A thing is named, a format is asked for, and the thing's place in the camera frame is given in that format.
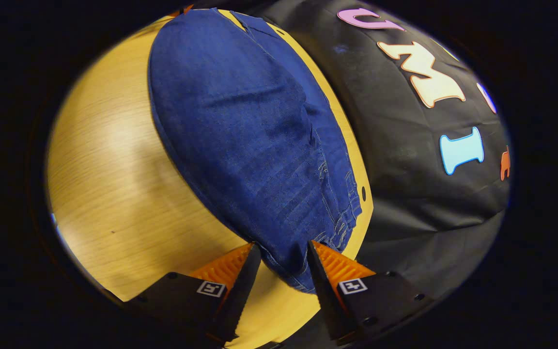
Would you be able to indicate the black backdrop cloth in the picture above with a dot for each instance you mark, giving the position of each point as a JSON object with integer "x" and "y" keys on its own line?
{"x": 405, "y": 194}

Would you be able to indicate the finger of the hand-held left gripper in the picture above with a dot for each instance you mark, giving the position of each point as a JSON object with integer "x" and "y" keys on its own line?
{"x": 184, "y": 10}

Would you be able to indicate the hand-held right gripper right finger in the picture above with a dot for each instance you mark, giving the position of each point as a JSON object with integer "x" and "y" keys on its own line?
{"x": 325, "y": 300}

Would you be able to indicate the blue denim jeans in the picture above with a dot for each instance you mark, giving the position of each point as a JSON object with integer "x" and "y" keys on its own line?
{"x": 240, "y": 135}

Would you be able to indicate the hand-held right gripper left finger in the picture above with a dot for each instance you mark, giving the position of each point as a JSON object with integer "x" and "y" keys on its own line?
{"x": 240, "y": 295}

